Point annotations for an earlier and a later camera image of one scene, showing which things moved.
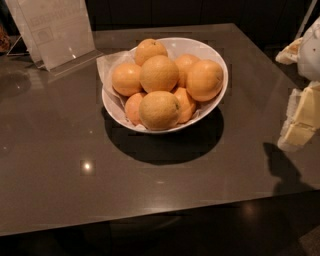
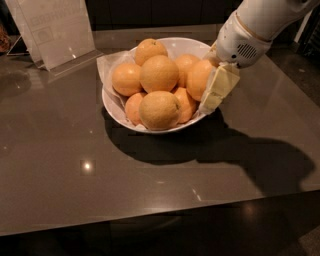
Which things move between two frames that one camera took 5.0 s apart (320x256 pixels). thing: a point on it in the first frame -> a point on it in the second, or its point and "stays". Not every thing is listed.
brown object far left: x=5 y=41 stays
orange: x=147 y=49 stays
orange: x=204 y=80 stays
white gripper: x=310 y=55 -> x=237 y=42
